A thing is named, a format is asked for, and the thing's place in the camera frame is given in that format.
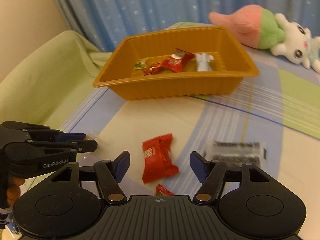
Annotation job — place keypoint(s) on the red square snack packet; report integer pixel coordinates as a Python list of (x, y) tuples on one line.
[(157, 159)]

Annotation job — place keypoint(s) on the left hand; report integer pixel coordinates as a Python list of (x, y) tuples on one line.
[(14, 191)]

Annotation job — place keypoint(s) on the yellow candy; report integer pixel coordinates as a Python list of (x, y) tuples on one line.
[(141, 64)]

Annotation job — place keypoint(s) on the blue star curtain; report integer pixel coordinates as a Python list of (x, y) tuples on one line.
[(106, 22)]

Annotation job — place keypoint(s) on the golden plastic tray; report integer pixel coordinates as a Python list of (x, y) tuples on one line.
[(231, 64)]

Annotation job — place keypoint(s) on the pink carrot bunny plush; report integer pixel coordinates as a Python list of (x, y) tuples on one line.
[(259, 28)]

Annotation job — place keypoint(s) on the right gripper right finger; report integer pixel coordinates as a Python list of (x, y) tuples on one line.
[(211, 174)]

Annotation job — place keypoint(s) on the clear black seaweed packet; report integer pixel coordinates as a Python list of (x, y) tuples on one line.
[(234, 154)]

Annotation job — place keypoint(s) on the red patterned candy packet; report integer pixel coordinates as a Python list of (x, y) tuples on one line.
[(153, 69)]

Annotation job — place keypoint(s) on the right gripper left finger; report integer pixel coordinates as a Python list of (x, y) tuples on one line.
[(109, 175)]

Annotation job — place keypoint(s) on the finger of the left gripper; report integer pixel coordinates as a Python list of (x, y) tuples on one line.
[(42, 132), (37, 150)]

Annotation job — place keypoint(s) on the small red candy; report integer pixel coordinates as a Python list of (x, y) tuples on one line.
[(162, 191)]

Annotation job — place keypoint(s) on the plaid checkered tablecloth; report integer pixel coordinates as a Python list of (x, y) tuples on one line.
[(280, 108)]

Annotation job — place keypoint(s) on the red gold jujube packet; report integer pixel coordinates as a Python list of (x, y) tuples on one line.
[(178, 60)]

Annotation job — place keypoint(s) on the silver green snack packet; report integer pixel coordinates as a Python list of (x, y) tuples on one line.
[(203, 62)]

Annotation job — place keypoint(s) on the light green sofa cover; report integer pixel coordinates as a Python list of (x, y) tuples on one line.
[(53, 85)]

